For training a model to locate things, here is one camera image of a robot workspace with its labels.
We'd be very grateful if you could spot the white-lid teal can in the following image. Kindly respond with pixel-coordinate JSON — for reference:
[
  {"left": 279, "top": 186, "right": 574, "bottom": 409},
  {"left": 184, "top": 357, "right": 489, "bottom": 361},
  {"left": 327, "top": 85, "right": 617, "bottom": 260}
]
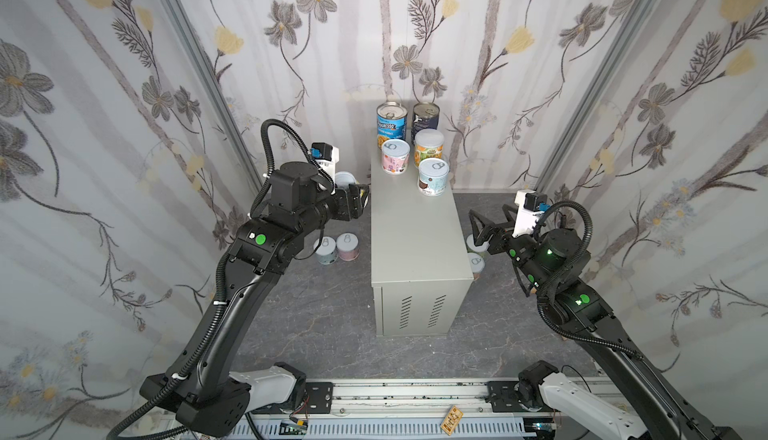
[{"left": 314, "top": 236, "right": 338, "bottom": 265}]

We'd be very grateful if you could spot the small orange tag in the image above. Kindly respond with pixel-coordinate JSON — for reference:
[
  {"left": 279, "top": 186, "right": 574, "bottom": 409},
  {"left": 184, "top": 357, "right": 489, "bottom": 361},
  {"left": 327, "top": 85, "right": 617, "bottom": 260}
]
[{"left": 440, "top": 406, "right": 464, "bottom": 436}]

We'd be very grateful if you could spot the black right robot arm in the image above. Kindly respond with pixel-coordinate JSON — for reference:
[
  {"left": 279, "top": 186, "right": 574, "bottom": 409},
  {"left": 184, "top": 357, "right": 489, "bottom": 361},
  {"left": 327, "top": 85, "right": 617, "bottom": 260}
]
[{"left": 469, "top": 192, "right": 739, "bottom": 439}]

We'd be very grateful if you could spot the dark can with gold lid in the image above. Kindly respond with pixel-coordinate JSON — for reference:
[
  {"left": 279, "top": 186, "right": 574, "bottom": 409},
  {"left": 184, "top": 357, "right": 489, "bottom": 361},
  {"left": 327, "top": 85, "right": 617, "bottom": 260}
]
[{"left": 412, "top": 102, "right": 440, "bottom": 136}]

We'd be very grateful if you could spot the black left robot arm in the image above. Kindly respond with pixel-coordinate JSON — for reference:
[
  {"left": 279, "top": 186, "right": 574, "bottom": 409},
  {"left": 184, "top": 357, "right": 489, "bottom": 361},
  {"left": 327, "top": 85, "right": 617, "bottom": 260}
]
[{"left": 107, "top": 119, "right": 370, "bottom": 439}]

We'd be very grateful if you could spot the white-lid yellow can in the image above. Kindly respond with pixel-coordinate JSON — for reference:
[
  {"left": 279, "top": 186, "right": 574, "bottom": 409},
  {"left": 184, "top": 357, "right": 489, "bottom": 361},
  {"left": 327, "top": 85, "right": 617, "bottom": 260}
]
[{"left": 334, "top": 171, "right": 357, "bottom": 188}]

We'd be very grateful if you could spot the white-lid green label can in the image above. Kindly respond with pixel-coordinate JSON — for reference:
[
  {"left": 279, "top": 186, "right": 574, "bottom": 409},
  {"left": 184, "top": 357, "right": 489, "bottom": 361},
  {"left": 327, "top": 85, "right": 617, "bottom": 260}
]
[{"left": 465, "top": 234, "right": 490, "bottom": 258}]

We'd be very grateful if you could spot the left corner wall post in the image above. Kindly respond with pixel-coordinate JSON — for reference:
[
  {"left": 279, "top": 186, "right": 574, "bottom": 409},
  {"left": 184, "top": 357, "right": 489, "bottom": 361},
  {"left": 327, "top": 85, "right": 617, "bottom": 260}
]
[{"left": 160, "top": 0, "right": 262, "bottom": 191}]

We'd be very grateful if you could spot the green orange label can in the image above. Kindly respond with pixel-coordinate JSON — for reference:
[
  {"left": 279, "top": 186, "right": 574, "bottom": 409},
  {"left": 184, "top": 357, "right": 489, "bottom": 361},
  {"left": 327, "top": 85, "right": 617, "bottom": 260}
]
[{"left": 414, "top": 128, "right": 445, "bottom": 166}]

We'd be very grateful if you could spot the grey metal cabinet box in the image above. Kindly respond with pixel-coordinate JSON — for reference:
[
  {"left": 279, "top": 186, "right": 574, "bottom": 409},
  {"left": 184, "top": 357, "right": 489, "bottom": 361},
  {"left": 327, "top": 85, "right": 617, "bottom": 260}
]
[{"left": 369, "top": 146, "right": 474, "bottom": 337}]

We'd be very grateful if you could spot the white cable duct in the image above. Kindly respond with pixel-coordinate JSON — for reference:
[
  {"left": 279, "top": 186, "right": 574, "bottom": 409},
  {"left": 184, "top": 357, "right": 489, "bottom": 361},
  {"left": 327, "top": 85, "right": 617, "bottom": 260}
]
[{"left": 254, "top": 418, "right": 536, "bottom": 439}]

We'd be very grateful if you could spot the white-lid pink can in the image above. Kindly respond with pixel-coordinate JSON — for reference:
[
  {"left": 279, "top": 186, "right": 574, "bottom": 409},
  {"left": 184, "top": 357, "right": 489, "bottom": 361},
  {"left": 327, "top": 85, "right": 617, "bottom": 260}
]
[
  {"left": 336, "top": 232, "right": 360, "bottom": 261},
  {"left": 380, "top": 139, "right": 410, "bottom": 175}
]

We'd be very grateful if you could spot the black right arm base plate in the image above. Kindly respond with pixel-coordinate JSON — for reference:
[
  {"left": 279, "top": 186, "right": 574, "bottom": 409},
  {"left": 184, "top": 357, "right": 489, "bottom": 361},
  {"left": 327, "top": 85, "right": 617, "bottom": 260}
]
[{"left": 487, "top": 380, "right": 542, "bottom": 413}]

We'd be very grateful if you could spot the aluminium corner wall post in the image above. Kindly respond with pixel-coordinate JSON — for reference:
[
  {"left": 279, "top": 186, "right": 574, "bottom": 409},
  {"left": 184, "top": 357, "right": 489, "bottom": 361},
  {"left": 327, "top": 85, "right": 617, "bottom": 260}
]
[{"left": 535, "top": 0, "right": 658, "bottom": 191}]

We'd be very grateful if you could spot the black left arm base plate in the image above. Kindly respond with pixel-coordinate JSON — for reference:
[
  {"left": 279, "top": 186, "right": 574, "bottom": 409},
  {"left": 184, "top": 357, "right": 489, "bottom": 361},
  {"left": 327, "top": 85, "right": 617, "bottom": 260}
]
[{"left": 296, "top": 382, "right": 334, "bottom": 416}]

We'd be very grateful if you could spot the white-lid grey can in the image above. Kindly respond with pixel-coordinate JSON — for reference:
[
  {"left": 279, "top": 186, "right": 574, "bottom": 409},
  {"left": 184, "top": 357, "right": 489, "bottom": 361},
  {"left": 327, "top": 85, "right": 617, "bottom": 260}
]
[{"left": 418, "top": 157, "right": 449, "bottom": 196}]

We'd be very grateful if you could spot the white-lid pink can front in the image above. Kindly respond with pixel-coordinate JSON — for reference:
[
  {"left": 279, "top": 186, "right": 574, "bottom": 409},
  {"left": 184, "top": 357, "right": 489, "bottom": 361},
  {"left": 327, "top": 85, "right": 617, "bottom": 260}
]
[{"left": 380, "top": 139, "right": 410, "bottom": 175}]

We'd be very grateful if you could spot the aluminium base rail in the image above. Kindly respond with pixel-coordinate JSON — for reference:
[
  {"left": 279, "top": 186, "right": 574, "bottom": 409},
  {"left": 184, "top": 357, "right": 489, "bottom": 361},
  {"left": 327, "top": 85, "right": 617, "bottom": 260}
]
[{"left": 157, "top": 377, "right": 661, "bottom": 440}]

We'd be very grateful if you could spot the blue label soup can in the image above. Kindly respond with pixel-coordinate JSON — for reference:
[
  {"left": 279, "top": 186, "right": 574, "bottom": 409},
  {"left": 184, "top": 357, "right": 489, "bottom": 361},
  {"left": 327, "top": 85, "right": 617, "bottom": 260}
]
[{"left": 376, "top": 102, "right": 408, "bottom": 147}]

